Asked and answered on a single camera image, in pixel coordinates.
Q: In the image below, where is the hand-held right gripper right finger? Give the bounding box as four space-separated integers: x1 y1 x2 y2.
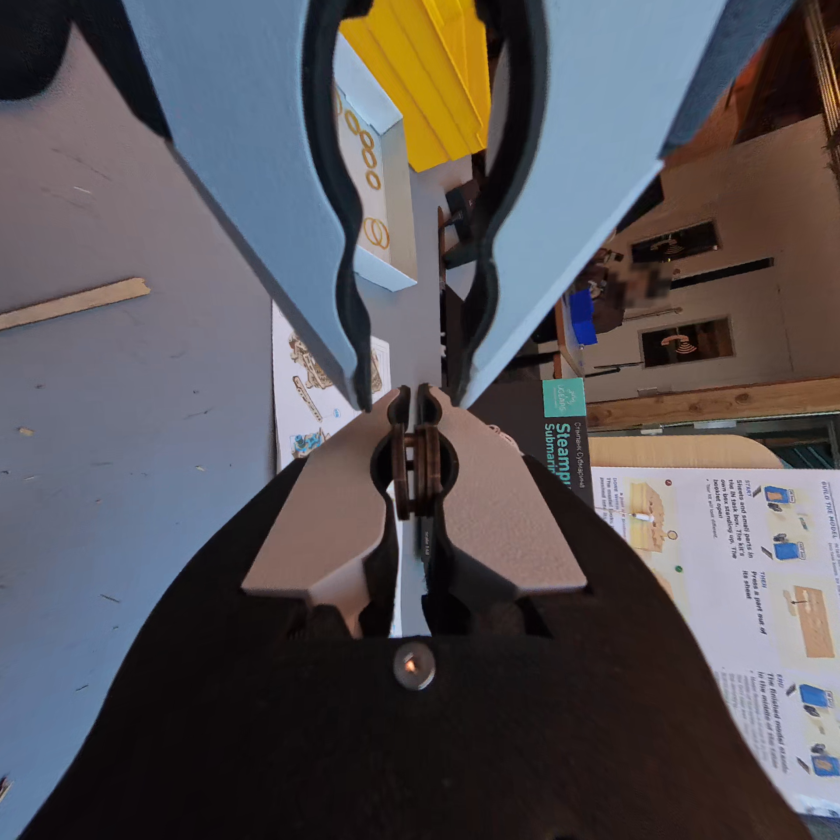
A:
417 384 588 637

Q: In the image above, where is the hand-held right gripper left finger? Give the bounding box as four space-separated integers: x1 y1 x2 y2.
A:
241 386 412 639

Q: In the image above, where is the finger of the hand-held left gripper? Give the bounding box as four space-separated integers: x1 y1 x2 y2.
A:
451 0 731 408
121 0 375 414

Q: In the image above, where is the wooden gear assembly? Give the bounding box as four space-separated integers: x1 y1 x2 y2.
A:
392 423 444 522

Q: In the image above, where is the grey desk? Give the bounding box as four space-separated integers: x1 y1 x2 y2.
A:
0 26 441 840

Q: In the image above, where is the dark model kit box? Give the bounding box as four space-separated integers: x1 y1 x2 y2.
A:
467 377 595 509

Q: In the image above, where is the set of wooden rings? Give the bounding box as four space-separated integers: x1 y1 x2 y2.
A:
331 85 391 252

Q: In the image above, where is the black stand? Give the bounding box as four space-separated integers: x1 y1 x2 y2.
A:
441 178 490 269

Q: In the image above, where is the illustrated instruction booklet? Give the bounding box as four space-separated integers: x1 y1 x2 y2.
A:
271 298 434 639

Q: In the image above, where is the white cardboard tray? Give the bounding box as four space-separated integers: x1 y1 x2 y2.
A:
331 33 417 293

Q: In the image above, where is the blue storage bin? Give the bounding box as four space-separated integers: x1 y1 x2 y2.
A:
567 289 599 347

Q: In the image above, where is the yellow plastic bin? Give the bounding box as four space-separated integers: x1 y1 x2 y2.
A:
338 0 493 173

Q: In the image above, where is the light plywood sheet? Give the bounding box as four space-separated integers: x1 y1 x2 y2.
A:
588 433 785 470

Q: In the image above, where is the large white instruction sheet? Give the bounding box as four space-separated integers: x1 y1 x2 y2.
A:
591 466 840 818

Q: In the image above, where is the thin wooden strip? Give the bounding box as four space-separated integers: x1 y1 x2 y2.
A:
0 277 152 332

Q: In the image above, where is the wooden beam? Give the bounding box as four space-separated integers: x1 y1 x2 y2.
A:
586 377 840 431

